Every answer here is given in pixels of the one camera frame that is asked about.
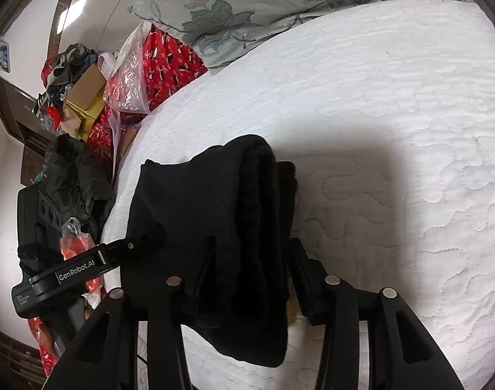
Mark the yellow box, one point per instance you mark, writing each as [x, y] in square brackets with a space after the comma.
[85, 118]

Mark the dark wooden furniture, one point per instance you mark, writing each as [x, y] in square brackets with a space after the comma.
[11, 357]

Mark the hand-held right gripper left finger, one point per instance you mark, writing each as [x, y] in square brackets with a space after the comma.
[170, 304]

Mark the clear plastic bag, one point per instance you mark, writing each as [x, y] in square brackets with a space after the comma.
[127, 77]

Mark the black appliance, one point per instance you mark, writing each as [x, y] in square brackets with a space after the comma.
[32, 219]

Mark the pile of clothes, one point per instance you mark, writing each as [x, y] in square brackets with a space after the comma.
[60, 73]

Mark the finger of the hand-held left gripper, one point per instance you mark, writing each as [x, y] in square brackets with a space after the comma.
[129, 247]

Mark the black pants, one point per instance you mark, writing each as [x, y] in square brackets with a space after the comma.
[215, 211]

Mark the blue white wall sign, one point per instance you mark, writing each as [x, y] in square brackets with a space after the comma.
[3, 55]

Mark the dark wooden cabinet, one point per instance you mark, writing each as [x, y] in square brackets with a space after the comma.
[15, 109]

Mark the grey floral pillow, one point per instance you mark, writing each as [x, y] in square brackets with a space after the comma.
[239, 12]

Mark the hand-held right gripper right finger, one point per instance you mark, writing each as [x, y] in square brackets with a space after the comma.
[304, 284]

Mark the red patterned blanket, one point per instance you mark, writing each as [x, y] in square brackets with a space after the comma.
[170, 69]

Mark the brown cardboard box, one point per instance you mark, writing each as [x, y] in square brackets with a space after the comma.
[89, 85]

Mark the dark green bag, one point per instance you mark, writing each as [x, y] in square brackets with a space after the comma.
[76, 170]

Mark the orange plastic bag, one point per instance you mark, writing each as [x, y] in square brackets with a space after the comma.
[74, 245]

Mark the white quilted mattress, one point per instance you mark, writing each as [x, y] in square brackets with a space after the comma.
[393, 130]

